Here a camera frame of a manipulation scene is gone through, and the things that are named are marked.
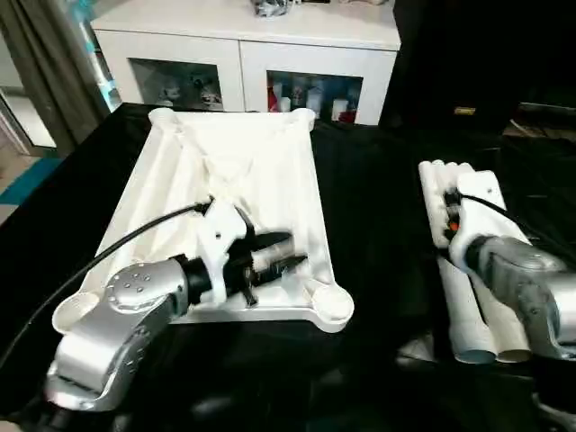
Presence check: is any black cabinet with gold label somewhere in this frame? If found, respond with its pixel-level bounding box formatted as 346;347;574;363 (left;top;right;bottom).
380;0;509;130

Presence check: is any white display cabinet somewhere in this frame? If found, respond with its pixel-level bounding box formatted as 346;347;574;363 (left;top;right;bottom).
89;0;401;125

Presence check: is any grey door frame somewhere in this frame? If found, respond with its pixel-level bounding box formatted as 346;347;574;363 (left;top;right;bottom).
0;85;59;157

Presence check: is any dark grey figurine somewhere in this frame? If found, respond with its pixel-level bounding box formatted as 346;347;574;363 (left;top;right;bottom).
251;0;294;19

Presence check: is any dark low furniture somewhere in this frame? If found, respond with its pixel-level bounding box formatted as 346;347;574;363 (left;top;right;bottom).
501;102;576;141

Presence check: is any white plastic table leg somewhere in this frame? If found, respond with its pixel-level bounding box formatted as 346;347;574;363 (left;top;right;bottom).
418;160;500;365
458;161;535;247
444;160;463;193
431;159;533;364

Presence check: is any grey curtain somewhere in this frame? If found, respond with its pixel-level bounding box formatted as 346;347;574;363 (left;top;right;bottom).
0;0;113;157

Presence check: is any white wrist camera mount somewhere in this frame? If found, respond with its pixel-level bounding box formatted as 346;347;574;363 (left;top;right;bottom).
449;169;509;271
195;200;253;302

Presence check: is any white plastic table top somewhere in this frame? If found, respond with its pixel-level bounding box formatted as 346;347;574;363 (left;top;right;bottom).
51;106;356;335

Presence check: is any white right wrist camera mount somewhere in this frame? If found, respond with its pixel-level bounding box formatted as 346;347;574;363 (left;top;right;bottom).
449;169;509;271

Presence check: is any light blue rack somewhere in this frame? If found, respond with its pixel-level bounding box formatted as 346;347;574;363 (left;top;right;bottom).
83;22;122;112

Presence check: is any black mat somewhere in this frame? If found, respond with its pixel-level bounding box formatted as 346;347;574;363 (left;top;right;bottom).
0;101;576;432

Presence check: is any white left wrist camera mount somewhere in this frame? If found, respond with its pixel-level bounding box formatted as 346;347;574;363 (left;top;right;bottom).
195;200;253;302

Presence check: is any teal floor mat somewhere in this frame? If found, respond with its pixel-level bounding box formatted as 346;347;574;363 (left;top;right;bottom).
0;157;62;206

